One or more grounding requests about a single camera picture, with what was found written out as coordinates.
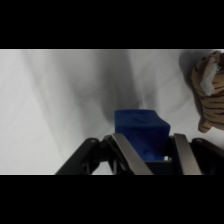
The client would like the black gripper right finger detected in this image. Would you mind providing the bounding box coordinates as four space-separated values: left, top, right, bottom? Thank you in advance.
172 132 224 176

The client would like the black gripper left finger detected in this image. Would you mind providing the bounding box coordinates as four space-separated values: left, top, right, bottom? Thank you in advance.
54 132 155 176

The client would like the blue cube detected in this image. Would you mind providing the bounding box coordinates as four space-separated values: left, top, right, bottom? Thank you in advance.
114 108 172 163

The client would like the tiger plush toy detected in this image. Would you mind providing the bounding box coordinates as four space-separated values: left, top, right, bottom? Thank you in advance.
189 49 224 135

